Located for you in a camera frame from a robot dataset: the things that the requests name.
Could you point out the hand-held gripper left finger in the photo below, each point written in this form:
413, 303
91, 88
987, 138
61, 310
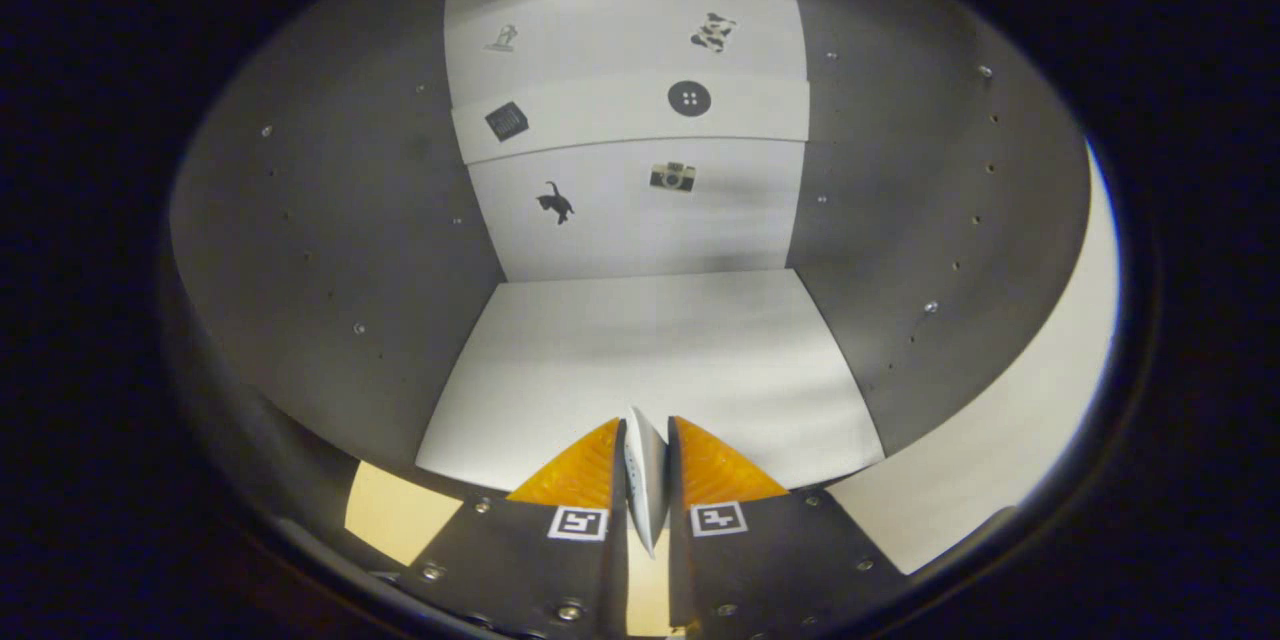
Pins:
617, 580

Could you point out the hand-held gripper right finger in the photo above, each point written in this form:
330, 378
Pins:
678, 580

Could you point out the slim blue white tube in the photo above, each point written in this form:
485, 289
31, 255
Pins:
648, 480

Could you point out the white cabinet shelf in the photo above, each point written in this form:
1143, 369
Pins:
650, 350

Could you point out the dark grey cabinet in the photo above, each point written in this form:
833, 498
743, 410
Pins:
330, 250

